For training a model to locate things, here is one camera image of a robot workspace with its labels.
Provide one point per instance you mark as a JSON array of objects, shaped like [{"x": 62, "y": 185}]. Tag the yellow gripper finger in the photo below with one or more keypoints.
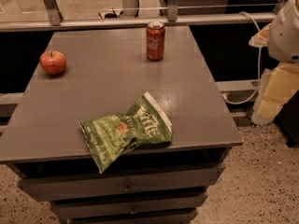
[
  {"x": 276, "y": 89},
  {"x": 260, "y": 40}
]

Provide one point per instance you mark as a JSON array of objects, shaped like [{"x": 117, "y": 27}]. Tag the red coke can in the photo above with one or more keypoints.
[{"x": 155, "y": 40}]

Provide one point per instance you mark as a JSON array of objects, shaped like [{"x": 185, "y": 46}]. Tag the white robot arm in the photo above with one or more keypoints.
[{"x": 283, "y": 40}]

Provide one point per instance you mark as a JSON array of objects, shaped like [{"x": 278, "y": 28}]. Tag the green jalapeno chip bag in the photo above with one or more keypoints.
[{"x": 145, "y": 123}]

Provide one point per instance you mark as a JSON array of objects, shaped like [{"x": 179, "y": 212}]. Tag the metal window railing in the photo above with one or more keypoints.
[{"x": 62, "y": 15}]

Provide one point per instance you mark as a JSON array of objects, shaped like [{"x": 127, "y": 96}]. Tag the red apple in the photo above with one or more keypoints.
[{"x": 53, "y": 62}]

